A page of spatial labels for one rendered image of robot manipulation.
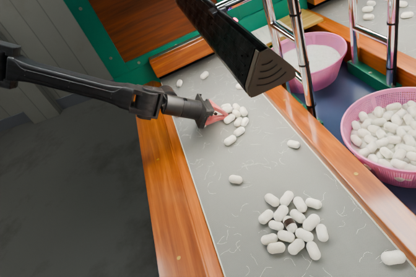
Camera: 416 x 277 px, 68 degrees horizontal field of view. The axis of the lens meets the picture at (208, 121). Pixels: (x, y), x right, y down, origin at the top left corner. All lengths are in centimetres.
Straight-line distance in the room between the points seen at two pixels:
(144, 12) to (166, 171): 62
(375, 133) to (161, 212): 54
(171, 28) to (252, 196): 75
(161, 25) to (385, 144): 85
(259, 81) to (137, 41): 83
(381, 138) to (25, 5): 284
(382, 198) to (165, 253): 44
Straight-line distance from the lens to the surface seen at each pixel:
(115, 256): 182
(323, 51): 116
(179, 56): 120
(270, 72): 47
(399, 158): 77
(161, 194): 80
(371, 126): 83
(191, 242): 69
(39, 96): 338
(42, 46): 323
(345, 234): 66
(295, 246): 63
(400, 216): 66
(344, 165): 72
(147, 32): 123
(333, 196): 71
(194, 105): 86
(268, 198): 70
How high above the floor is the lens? 132
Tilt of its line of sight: 37 degrees down
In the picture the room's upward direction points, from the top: 24 degrees counter-clockwise
